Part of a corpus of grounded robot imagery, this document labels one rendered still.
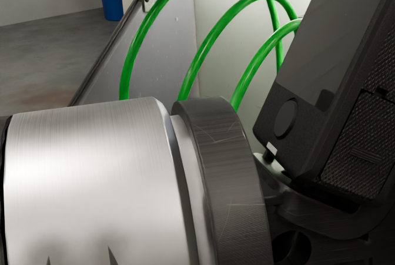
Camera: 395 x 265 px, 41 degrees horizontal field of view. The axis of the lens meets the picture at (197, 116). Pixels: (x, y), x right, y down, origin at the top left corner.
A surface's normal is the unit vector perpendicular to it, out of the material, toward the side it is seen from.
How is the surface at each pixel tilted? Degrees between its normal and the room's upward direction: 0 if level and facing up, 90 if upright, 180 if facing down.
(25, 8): 90
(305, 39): 63
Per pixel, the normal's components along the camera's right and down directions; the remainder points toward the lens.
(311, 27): -0.91, -0.34
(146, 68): 0.71, 0.25
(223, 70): -0.70, 0.32
